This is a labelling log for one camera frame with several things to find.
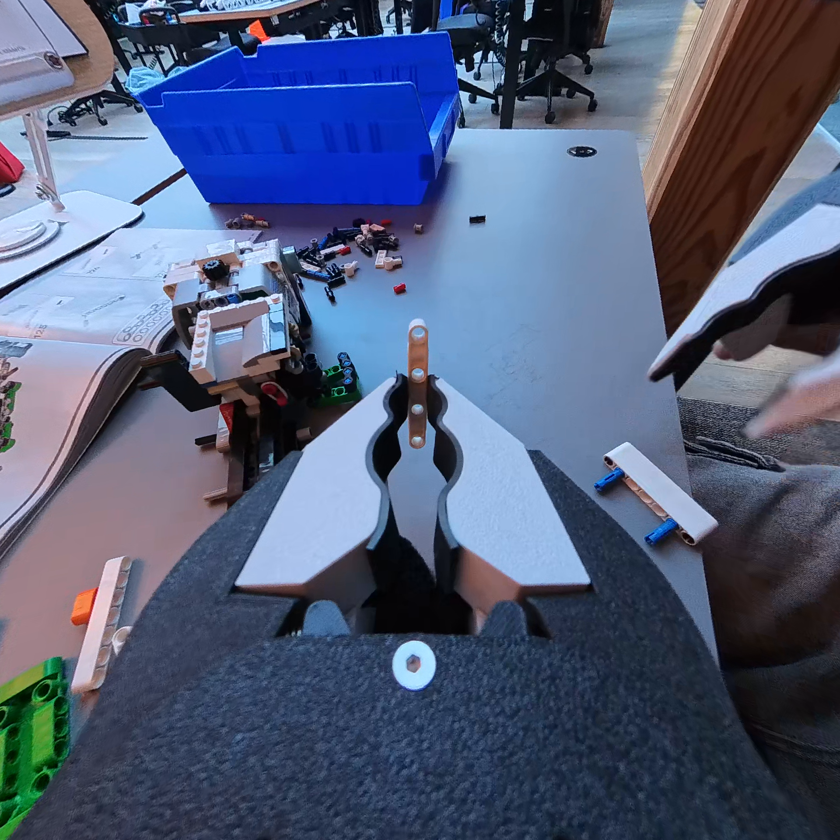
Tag lego instruction booklet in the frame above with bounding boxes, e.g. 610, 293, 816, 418
0, 226, 263, 559

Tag wooden post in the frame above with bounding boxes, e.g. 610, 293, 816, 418
643, 0, 840, 336

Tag person's right hand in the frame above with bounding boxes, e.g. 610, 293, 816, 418
714, 295, 840, 441

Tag person's grey pants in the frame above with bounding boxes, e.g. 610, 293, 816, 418
676, 394, 840, 840

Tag black office chair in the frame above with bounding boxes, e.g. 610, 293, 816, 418
459, 0, 599, 127

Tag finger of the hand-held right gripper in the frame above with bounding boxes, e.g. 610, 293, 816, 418
647, 203, 840, 385

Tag blue plastic bin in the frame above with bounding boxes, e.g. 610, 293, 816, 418
134, 31, 460, 206

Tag white lego beam blue pins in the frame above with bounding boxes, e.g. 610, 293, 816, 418
594, 441, 719, 547

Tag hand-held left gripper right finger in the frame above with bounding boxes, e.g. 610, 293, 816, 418
428, 375, 593, 627

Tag grey and white lego model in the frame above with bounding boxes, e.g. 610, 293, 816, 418
141, 239, 315, 506

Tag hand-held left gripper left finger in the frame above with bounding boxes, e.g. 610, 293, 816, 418
234, 374, 404, 616

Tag white lego beam orange piece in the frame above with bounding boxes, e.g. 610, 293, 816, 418
69, 556, 133, 695

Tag pile of small lego pieces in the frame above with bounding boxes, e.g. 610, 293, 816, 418
225, 213, 427, 304

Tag small green lego piece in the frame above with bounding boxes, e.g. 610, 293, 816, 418
315, 351, 363, 408

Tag white lego beam with holes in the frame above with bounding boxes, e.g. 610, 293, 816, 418
407, 319, 431, 450

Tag large green lego frame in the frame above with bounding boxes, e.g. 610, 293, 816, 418
0, 656, 72, 824

